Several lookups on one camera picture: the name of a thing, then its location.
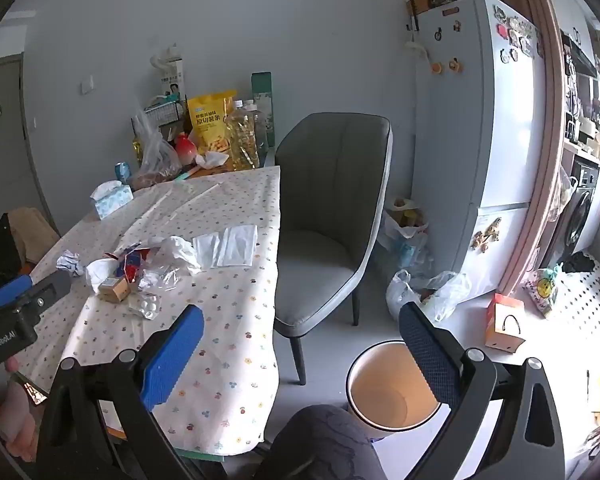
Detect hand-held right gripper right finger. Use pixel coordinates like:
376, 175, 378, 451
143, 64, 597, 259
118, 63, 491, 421
399, 301, 566, 480

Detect blue tissue packet wrapper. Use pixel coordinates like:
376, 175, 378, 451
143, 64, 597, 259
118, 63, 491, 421
112, 244, 152, 283

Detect person's left hand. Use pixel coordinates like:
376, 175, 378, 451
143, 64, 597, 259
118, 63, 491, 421
0, 355, 47, 462

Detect crumpled napkin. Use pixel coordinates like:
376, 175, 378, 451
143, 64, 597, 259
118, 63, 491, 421
195, 151, 230, 170

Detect large cooking oil bottle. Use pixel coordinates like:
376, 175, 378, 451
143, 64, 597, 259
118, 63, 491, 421
225, 100, 261, 172

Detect grey upholstered chair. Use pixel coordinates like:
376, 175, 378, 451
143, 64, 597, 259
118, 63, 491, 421
272, 112, 395, 386

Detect empty pill blister pack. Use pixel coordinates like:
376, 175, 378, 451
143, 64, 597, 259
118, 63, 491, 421
130, 292, 162, 320

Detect smiley face bag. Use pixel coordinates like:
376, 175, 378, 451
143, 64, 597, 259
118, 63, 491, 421
525, 264, 569, 319

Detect small brown cardboard box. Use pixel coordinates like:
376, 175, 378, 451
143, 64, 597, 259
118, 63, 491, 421
98, 278, 132, 303

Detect clear plastic bag with food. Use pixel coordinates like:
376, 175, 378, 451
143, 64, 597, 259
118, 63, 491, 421
130, 105, 183, 191

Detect clear plastic bag on floor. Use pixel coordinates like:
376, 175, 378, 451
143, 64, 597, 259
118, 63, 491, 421
386, 269, 473, 323

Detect white bag of groceries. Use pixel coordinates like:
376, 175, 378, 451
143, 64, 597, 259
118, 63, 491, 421
382, 196, 430, 241

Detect yellow snack bag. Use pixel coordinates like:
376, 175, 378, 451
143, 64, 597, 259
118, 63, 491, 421
186, 91, 238, 158

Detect cluster of fridge magnets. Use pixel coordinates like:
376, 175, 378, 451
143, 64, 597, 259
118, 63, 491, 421
492, 4, 544, 64

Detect white crumpled tissue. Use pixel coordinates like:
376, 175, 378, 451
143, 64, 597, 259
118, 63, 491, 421
86, 257, 118, 295

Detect white flat plastic bag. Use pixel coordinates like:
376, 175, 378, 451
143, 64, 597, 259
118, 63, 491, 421
192, 232, 227, 269

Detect red ceramic vase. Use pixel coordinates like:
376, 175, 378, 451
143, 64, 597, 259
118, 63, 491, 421
174, 132, 198, 167

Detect white paper ball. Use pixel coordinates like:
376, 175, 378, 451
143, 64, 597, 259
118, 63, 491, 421
56, 250, 86, 277

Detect grey door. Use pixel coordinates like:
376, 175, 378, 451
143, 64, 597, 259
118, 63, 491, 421
0, 55, 57, 241

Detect white refrigerator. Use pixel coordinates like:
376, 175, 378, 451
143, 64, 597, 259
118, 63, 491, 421
412, 0, 548, 306

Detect orange gift box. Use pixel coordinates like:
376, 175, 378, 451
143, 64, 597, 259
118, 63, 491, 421
484, 292, 527, 354

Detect clear crumpled plastic wrap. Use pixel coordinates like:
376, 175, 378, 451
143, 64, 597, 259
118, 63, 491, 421
145, 235, 204, 287

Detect white tall carton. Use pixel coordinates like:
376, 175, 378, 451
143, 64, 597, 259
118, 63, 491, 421
157, 57, 188, 106

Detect white round waste bin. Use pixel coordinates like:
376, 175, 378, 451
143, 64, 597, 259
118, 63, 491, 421
346, 340, 443, 436

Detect white folded napkins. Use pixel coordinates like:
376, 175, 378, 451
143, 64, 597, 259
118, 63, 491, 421
216, 224, 259, 268

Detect person's leg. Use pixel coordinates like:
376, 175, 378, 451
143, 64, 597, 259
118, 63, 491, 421
267, 404, 388, 480

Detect black wire basket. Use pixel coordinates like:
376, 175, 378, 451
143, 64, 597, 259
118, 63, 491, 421
142, 99, 188, 129

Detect washing machine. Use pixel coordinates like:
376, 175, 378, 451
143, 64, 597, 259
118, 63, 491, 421
555, 157, 600, 262

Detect patterned tissue box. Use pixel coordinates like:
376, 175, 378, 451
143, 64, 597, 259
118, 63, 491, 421
89, 180, 134, 221

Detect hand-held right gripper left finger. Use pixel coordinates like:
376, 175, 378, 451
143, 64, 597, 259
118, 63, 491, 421
35, 304, 205, 480

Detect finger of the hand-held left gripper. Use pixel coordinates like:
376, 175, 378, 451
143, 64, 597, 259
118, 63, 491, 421
29, 270, 74, 312
0, 274, 34, 309

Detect green tall box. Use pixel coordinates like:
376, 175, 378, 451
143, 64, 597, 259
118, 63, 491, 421
251, 71, 276, 150

